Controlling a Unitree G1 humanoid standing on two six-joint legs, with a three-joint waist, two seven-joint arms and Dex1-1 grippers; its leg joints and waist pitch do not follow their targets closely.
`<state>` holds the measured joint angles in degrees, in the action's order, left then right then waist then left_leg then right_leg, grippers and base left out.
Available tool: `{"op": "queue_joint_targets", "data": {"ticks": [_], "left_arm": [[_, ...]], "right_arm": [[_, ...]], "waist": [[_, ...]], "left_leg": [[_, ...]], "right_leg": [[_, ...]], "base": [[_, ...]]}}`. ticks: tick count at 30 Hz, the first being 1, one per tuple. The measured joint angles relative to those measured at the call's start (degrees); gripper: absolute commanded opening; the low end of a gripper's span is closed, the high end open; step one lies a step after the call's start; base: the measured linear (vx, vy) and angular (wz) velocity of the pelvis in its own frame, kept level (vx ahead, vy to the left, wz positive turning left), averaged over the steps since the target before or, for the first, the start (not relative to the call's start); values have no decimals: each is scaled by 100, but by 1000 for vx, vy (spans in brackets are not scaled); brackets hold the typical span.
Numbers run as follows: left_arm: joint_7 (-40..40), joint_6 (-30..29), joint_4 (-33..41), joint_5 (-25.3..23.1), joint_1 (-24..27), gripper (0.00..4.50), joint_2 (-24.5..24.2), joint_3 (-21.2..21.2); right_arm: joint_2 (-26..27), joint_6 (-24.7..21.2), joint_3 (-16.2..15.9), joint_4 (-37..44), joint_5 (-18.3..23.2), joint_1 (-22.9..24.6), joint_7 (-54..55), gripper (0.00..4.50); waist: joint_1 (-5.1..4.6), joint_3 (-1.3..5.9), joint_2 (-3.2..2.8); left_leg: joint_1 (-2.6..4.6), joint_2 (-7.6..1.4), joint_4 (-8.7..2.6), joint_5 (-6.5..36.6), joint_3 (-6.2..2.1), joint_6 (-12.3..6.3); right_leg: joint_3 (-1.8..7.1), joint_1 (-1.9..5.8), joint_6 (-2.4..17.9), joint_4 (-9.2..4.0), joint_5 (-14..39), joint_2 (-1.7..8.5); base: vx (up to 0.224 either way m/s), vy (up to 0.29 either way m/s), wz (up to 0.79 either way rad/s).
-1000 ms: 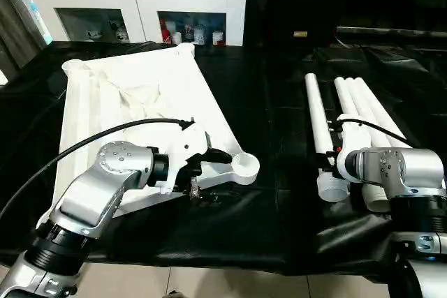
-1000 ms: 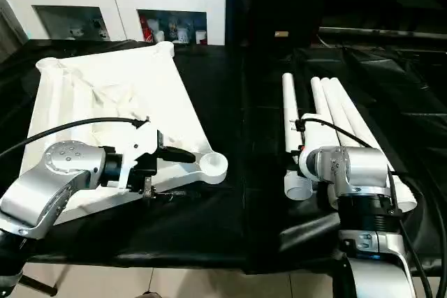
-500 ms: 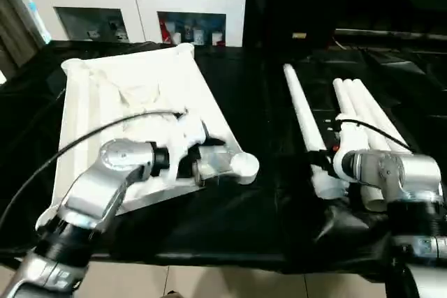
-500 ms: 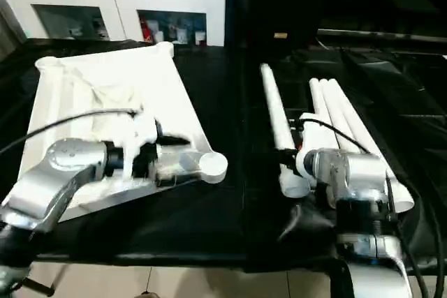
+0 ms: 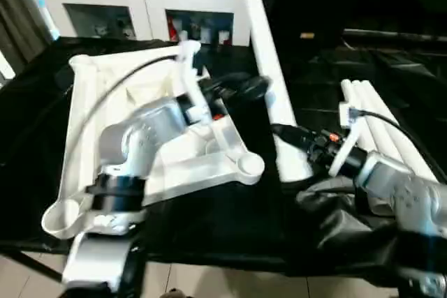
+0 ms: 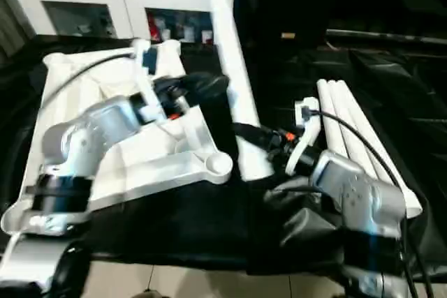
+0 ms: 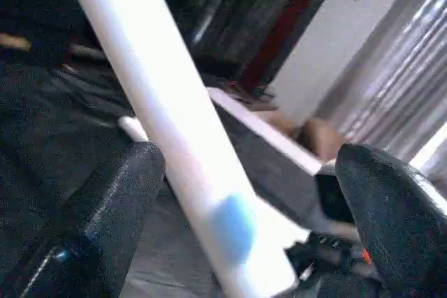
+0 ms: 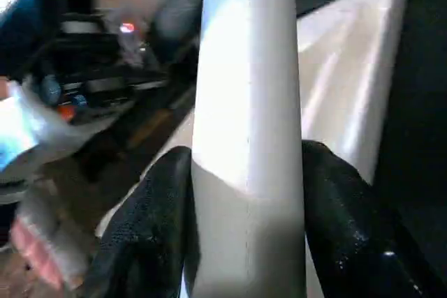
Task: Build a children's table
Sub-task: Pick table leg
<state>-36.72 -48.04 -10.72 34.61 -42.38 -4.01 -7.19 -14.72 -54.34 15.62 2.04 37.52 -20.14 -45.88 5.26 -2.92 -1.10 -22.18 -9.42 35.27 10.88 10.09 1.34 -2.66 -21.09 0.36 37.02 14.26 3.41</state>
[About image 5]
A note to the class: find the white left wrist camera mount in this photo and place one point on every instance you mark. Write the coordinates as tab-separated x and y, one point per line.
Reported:
197	97

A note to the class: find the red packet in cabinet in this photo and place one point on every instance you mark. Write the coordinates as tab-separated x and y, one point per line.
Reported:
173	30

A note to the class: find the white cabinet with glass doors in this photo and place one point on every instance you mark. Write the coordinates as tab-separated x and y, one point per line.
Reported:
139	5

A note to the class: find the black metal rail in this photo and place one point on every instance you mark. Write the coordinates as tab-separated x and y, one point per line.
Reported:
394	34

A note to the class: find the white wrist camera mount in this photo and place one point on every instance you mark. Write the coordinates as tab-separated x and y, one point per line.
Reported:
197	97
349	113

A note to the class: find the black mat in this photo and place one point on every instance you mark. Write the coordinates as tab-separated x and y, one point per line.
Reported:
227	214

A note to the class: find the small tan label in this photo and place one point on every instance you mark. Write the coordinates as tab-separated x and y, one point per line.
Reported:
307	36

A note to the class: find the pale blue translucent container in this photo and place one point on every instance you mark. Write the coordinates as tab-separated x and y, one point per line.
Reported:
45	15

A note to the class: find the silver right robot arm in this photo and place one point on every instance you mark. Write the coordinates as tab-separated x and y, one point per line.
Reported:
401	186

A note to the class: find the white plastic table top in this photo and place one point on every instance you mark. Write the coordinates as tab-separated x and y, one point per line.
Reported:
195	172

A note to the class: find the black metal table leg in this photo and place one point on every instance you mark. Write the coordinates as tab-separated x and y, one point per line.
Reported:
38	267

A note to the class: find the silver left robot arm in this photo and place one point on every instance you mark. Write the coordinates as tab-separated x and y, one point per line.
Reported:
146	130

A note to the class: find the white plastic table leg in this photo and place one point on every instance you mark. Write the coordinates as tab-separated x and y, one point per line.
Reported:
366	100
370	142
265	33
378	102

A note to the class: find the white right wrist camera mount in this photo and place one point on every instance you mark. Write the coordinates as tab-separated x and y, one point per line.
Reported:
349	113

